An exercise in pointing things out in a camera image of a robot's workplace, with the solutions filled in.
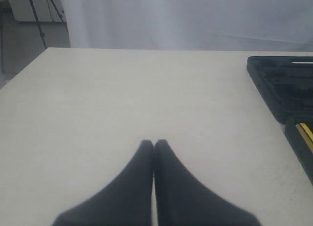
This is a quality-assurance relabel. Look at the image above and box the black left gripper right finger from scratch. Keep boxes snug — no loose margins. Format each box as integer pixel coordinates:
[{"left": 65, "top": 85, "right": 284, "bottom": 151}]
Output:
[{"left": 154, "top": 139, "right": 260, "bottom": 226}]

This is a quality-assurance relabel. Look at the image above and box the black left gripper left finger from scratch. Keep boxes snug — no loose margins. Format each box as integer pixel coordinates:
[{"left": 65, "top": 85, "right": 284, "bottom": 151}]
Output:
[{"left": 53, "top": 140, "right": 154, "bottom": 226}]

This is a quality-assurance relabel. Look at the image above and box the black plastic tool case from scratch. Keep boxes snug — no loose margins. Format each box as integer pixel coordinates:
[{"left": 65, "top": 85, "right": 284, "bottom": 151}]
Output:
[{"left": 246, "top": 56, "right": 313, "bottom": 180}]

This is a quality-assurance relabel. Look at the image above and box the large yellow black screwdriver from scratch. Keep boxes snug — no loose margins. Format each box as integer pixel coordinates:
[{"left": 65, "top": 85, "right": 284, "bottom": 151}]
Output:
[{"left": 296, "top": 123, "right": 313, "bottom": 152}]

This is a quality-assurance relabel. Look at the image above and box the white backdrop curtain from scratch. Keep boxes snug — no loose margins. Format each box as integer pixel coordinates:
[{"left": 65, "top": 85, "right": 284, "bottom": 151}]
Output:
[{"left": 61, "top": 0, "right": 313, "bottom": 51}]

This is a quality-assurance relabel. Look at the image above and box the black tripod stand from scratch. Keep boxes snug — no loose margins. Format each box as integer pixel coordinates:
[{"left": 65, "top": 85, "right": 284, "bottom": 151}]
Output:
[{"left": 0, "top": 0, "right": 68, "bottom": 74}]

